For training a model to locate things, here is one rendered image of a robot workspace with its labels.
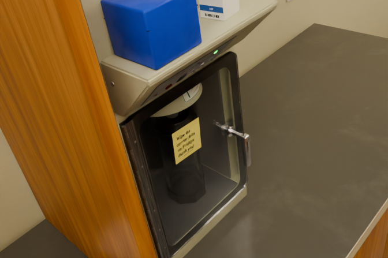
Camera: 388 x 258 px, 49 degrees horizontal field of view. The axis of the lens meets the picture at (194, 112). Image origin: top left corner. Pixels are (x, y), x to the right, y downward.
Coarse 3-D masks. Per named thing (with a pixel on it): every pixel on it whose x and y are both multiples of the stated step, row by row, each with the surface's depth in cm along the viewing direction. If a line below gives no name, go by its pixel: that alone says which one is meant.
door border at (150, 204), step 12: (132, 120) 73; (132, 132) 74; (132, 144) 75; (144, 168) 79; (144, 180) 80; (144, 192) 82; (144, 204) 83; (156, 216) 87; (156, 228) 88; (156, 240) 89; (168, 252) 94
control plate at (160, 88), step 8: (216, 48) 71; (208, 56) 72; (216, 56) 80; (192, 64) 68; (200, 64) 75; (184, 72) 70; (192, 72) 77; (168, 80) 65; (176, 80) 72; (160, 88) 67; (152, 96) 70
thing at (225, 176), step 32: (224, 64) 87; (160, 96) 77; (192, 96) 83; (224, 96) 91; (160, 128) 79; (224, 128) 95; (160, 160) 82; (192, 160) 90; (224, 160) 99; (160, 192) 85; (192, 192) 94; (224, 192) 104; (192, 224) 98
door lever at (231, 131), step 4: (232, 128) 96; (228, 132) 96; (232, 132) 96; (236, 132) 95; (236, 136) 95; (240, 136) 94; (244, 136) 93; (248, 136) 94; (244, 140) 94; (248, 140) 94; (244, 144) 94; (248, 144) 95; (244, 148) 95; (248, 148) 95; (244, 152) 96; (248, 152) 96; (244, 156) 97; (248, 156) 96; (244, 160) 98; (248, 160) 97; (244, 164) 98; (248, 164) 98
